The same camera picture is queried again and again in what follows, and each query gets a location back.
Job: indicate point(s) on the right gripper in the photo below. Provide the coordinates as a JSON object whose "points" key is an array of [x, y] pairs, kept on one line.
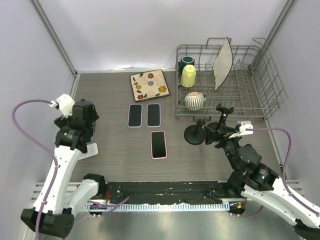
{"points": [[211, 134]]}

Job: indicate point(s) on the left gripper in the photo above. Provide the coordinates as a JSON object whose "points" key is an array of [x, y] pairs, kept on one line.
{"points": [[64, 123]]}

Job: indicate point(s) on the black phone stand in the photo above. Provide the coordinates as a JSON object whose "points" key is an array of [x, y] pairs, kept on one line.
{"points": [[225, 111], [195, 134]]}

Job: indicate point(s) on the white phone stand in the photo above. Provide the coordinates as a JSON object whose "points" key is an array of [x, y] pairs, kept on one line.
{"points": [[135, 116], [92, 150]]}

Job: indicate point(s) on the metal dish rack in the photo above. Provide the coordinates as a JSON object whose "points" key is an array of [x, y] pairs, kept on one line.
{"points": [[253, 86]]}

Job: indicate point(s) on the pink case phone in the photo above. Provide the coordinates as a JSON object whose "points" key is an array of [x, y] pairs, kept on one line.
{"points": [[158, 145]]}

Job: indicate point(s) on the lavender case phone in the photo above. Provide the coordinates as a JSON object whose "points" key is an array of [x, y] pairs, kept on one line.
{"points": [[153, 115]]}

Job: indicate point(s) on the floral square plate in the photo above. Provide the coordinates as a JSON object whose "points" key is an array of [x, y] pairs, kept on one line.
{"points": [[149, 85]]}

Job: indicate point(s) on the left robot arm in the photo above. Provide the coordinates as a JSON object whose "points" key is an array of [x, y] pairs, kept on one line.
{"points": [[53, 213]]}

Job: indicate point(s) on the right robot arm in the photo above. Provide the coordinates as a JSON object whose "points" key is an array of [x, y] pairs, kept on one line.
{"points": [[252, 179]]}

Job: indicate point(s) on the striped round mug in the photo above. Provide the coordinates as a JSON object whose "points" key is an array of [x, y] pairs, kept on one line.
{"points": [[195, 101]]}

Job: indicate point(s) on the yellow faceted cup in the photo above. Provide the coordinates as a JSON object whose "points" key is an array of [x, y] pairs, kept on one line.
{"points": [[188, 76]]}

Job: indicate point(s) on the white curved plate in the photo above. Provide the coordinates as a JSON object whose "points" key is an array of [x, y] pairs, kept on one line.
{"points": [[223, 64]]}

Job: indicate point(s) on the dark green mug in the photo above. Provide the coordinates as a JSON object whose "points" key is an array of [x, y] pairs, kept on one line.
{"points": [[185, 60]]}

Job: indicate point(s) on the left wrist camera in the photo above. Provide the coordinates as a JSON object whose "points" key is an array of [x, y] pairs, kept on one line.
{"points": [[64, 104]]}

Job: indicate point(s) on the black mounting base plate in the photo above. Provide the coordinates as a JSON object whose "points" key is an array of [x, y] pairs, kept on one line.
{"points": [[169, 192]]}

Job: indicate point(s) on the white cable duct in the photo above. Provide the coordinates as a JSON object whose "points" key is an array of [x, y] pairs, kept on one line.
{"points": [[182, 207]]}

